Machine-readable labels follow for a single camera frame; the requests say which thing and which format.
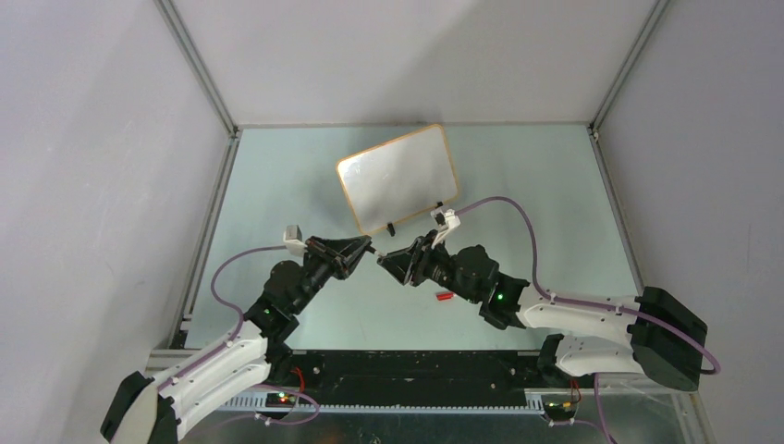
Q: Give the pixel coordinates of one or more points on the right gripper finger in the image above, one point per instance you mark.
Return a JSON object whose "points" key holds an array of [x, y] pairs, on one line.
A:
{"points": [[401, 272], [402, 259]]}

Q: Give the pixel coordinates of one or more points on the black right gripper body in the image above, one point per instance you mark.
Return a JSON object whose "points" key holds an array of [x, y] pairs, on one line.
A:
{"points": [[428, 263]]}

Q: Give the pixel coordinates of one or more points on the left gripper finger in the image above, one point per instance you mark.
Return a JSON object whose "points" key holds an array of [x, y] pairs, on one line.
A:
{"points": [[354, 245], [344, 264]]}

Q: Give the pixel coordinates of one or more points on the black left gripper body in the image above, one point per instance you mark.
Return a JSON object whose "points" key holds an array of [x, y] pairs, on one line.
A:
{"points": [[324, 262]]}

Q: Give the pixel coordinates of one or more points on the yellow framed whiteboard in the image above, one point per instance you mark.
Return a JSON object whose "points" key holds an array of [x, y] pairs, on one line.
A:
{"points": [[397, 180]]}

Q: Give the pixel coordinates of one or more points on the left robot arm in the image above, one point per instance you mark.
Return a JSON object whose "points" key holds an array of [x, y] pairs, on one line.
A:
{"points": [[164, 408]]}

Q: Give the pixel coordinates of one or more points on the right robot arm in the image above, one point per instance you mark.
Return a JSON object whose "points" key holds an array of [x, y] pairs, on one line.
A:
{"points": [[653, 334]]}

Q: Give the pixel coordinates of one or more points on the left controller board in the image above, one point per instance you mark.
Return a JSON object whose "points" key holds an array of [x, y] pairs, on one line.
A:
{"points": [[280, 399]]}

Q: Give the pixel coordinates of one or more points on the controller board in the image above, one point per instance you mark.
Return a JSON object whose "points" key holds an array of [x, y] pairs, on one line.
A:
{"points": [[563, 411], [280, 399]]}

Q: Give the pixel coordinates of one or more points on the right controller board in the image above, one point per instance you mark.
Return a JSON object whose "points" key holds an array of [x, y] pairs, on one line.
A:
{"points": [[563, 411]]}

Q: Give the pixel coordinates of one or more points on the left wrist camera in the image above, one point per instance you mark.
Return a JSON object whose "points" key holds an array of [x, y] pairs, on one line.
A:
{"points": [[293, 241]]}

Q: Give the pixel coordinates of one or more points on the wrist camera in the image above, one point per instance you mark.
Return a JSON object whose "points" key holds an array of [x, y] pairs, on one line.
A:
{"points": [[293, 241], [446, 221]]}

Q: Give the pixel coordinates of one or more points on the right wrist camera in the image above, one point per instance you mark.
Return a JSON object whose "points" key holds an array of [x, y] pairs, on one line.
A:
{"points": [[446, 221]]}

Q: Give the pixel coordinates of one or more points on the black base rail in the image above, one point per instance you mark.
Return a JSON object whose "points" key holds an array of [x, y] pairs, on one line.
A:
{"points": [[421, 379]]}

